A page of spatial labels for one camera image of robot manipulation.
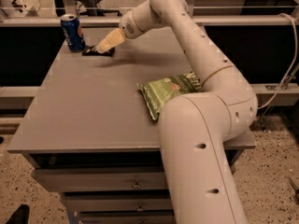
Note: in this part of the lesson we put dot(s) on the green kettle chips bag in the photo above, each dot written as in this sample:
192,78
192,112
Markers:
158,92

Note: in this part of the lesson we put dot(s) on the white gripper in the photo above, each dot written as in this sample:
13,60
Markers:
128,26

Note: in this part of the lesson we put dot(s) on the black rxbar chocolate bar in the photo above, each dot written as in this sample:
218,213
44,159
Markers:
91,51

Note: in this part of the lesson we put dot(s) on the black object on floor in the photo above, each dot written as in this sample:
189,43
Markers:
20,216

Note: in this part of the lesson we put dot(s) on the blue pepsi can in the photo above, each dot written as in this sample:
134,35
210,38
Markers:
73,33

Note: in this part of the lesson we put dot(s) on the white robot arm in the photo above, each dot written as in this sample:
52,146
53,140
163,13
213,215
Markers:
193,127

